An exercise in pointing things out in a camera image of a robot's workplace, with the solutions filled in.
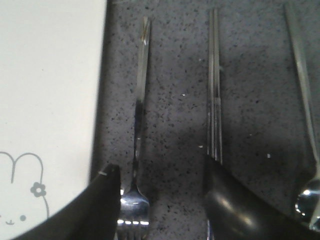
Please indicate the silver metal fork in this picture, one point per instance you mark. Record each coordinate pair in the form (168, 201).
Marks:
(133, 221)

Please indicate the silver metal chopsticks pair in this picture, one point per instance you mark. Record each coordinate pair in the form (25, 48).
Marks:
(214, 108)

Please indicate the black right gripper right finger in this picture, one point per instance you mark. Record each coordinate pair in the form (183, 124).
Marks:
(236, 213)

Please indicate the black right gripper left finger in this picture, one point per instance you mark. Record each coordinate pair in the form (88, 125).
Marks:
(92, 215)

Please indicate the beige rabbit serving tray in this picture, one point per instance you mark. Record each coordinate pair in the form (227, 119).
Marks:
(50, 60)

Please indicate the silver metal spoon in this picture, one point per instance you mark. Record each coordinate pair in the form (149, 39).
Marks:
(307, 205)

